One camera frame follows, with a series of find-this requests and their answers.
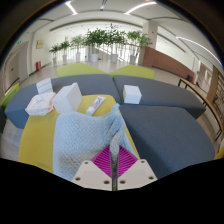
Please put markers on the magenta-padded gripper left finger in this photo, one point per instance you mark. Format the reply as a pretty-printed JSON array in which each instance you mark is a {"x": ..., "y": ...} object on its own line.
[{"x": 90, "y": 175}]

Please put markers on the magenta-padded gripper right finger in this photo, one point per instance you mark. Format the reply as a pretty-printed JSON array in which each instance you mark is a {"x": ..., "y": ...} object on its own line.
[{"x": 138, "y": 173}]

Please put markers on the light blue fluffy towel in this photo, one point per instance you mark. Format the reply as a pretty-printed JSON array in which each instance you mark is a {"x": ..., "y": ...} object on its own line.
[{"x": 83, "y": 140}]

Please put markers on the white toothpaste tube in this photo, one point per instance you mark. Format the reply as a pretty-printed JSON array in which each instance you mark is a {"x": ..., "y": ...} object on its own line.
[{"x": 96, "y": 105}]

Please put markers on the small white cube box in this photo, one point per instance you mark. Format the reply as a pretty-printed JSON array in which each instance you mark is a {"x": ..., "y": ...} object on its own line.
[{"x": 132, "y": 94}]

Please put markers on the large white box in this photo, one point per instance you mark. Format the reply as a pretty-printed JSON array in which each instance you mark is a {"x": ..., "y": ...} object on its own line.
[{"x": 67, "y": 99}]

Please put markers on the clear plastic wipes pack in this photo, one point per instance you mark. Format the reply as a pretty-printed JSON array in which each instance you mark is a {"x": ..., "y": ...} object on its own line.
[{"x": 40, "y": 105}]

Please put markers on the long blue-grey upholstered bench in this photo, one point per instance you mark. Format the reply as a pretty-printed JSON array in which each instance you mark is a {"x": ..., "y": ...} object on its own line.
[{"x": 95, "y": 85}]

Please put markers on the lime green upholstered bench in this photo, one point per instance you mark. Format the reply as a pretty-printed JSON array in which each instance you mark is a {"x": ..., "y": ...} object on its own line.
[
  {"x": 133, "y": 71},
  {"x": 80, "y": 70},
  {"x": 8, "y": 96}
]

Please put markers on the brown wooden partition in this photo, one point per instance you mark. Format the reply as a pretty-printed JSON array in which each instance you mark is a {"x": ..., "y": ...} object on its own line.
[{"x": 170, "y": 63}]

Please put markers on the red fire extinguisher cabinet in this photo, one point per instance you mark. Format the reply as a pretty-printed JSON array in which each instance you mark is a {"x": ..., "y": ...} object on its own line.
[{"x": 38, "y": 66}]

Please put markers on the row of potted plants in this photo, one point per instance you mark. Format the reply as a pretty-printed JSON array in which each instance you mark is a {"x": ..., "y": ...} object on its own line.
[{"x": 100, "y": 38}]

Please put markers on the ceiling strip lights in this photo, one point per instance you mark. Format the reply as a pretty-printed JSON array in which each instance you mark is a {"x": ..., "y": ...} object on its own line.
[{"x": 140, "y": 6}]

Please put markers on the wooden bench with metal frame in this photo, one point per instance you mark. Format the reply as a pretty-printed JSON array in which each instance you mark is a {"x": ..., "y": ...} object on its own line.
[{"x": 206, "y": 101}]

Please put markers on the framed wall picture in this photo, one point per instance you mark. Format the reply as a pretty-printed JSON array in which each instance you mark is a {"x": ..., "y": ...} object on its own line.
[{"x": 40, "y": 44}]

